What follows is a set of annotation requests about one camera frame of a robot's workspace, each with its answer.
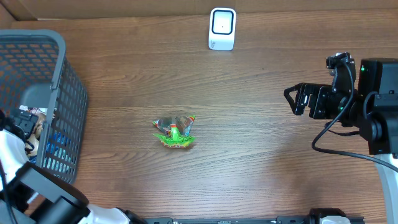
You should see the blue snack bar wrapper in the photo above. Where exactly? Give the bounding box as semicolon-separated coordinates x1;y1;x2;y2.
42;133;76;174

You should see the green snack bag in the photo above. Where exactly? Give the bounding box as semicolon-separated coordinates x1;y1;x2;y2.
152;115;196;148

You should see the beige cookie bag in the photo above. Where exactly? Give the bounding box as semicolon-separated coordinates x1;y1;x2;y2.
19;105;48;157

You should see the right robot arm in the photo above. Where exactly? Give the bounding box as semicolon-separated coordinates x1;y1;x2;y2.
284;52;397;223

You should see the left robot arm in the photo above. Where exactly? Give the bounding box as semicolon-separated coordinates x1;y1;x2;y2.
1;113;146;224

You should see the white barcode scanner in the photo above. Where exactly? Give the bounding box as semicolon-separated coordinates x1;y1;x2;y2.
208;7;236;51

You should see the grey plastic basket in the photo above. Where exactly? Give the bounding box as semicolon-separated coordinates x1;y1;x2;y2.
1;29;89;184

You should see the brown cardboard back wall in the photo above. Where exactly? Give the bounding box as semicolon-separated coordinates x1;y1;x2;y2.
1;0;397;21

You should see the black rail at table edge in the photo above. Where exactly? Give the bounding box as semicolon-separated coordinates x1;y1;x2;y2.
145;208;365;224

